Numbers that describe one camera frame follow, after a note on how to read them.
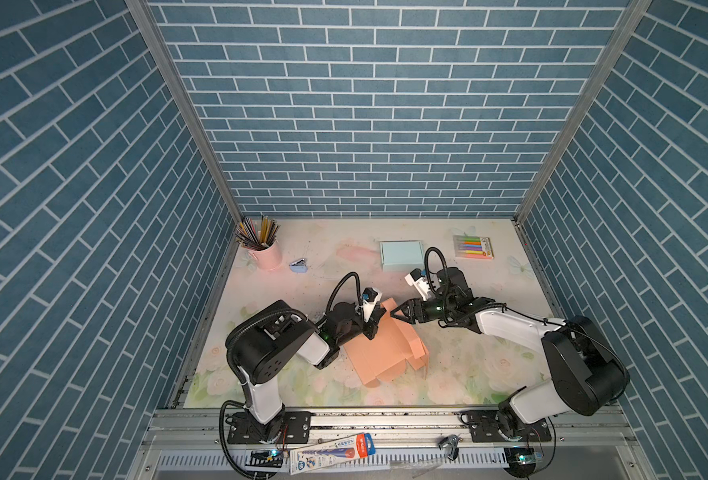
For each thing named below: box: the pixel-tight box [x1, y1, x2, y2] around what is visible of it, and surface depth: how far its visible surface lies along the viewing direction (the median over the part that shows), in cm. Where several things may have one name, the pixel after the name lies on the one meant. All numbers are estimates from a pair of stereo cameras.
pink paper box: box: [344, 298, 430, 388], surface depth 84 cm
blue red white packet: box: [289, 432, 377, 475], surface depth 71 cm
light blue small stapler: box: [290, 258, 308, 273], surface depth 107 cm
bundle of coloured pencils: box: [235, 215, 280, 251], surface depth 101 cm
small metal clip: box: [438, 434, 459, 461], surface depth 72 cm
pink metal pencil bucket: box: [248, 240, 283, 271], surface depth 103 cm
